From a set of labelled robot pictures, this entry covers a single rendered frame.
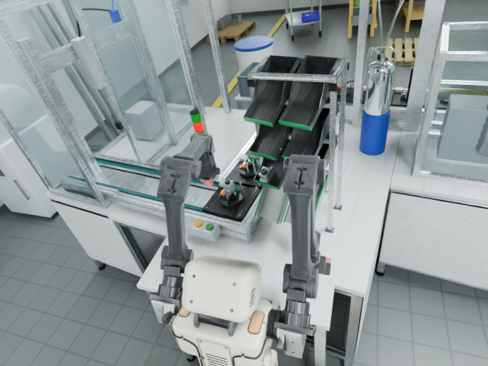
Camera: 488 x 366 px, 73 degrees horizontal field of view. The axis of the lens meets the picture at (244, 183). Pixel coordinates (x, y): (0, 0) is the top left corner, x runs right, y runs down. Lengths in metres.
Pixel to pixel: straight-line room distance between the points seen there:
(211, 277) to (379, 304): 1.72
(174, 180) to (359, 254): 1.00
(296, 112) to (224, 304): 0.74
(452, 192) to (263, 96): 1.16
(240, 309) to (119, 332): 1.83
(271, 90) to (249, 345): 0.94
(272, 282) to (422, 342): 1.20
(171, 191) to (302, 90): 0.70
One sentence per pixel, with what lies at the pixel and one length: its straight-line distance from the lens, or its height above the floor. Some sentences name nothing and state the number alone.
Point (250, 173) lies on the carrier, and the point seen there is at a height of 0.99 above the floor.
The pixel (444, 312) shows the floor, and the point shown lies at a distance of 2.60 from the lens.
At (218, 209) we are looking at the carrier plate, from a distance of 1.74.
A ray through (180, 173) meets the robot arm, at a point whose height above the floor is 1.62.
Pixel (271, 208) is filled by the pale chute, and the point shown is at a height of 1.03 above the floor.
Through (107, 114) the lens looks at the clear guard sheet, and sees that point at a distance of 2.83.
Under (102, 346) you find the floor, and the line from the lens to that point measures 2.72.
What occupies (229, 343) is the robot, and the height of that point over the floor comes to 1.23.
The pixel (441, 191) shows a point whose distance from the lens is 2.04.
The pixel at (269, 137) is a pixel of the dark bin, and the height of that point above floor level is 1.39.
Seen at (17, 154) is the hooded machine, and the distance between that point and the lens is 3.62.
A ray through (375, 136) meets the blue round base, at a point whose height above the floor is 1.00.
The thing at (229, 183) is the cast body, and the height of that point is 1.09.
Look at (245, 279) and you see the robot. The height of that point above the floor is 1.38.
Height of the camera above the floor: 2.14
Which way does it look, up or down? 39 degrees down
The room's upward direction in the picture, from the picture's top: 11 degrees counter-clockwise
